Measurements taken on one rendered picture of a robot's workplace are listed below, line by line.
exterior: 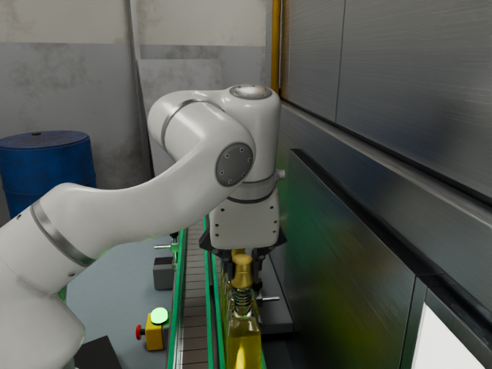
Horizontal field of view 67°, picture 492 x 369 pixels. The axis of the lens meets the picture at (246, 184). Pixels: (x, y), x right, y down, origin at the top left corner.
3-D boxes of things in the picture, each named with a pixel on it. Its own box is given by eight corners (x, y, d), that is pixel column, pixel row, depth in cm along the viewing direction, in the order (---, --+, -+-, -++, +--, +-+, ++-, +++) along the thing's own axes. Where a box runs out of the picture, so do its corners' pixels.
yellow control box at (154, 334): (173, 350, 99) (171, 327, 97) (145, 352, 99) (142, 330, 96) (175, 332, 106) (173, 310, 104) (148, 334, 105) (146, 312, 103)
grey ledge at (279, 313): (292, 353, 94) (293, 316, 90) (258, 356, 93) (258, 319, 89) (245, 208, 183) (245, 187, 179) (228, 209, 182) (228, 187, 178)
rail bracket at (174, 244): (180, 271, 113) (178, 232, 108) (156, 273, 112) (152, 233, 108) (181, 264, 117) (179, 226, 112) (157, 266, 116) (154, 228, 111)
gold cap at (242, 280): (255, 288, 59) (255, 263, 57) (232, 290, 58) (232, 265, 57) (251, 275, 62) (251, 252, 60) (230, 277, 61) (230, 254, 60)
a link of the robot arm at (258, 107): (175, 120, 35) (138, 89, 41) (181, 209, 41) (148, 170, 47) (296, 93, 42) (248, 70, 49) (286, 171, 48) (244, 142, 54)
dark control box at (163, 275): (178, 289, 125) (176, 268, 122) (154, 291, 124) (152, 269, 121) (179, 276, 133) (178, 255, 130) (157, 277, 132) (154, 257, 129)
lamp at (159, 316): (167, 324, 98) (166, 315, 97) (150, 326, 97) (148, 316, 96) (168, 313, 102) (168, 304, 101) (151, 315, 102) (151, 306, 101)
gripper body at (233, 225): (277, 163, 54) (271, 222, 60) (206, 165, 52) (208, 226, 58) (289, 193, 47) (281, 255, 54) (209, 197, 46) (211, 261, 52)
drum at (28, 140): (15, 247, 306) (-11, 134, 275) (94, 227, 341) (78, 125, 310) (25, 284, 256) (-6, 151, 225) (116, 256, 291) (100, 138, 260)
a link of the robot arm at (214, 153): (79, 232, 44) (214, 125, 48) (115, 308, 35) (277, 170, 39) (24, 189, 38) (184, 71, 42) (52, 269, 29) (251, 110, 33)
